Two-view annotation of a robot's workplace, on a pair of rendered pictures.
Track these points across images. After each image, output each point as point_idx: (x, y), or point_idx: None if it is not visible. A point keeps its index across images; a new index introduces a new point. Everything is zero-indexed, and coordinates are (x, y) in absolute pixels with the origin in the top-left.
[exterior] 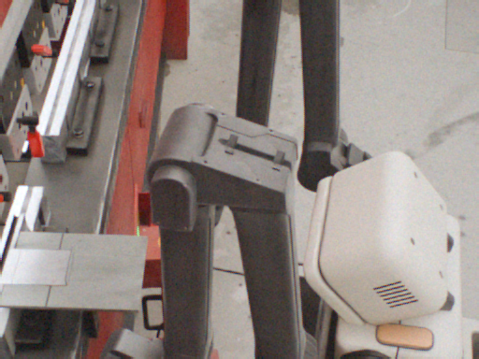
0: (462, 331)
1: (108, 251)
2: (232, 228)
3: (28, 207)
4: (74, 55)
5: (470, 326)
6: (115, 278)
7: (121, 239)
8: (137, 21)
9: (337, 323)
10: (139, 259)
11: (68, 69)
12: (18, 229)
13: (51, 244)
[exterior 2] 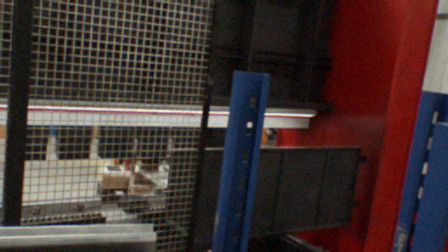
0: (109, 171)
1: (153, 176)
2: None
3: (143, 193)
4: (27, 201)
5: (107, 171)
6: (162, 174)
7: (146, 175)
8: None
9: (170, 127)
10: (150, 172)
11: (42, 200)
12: (159, 186)
13: (159, 182)
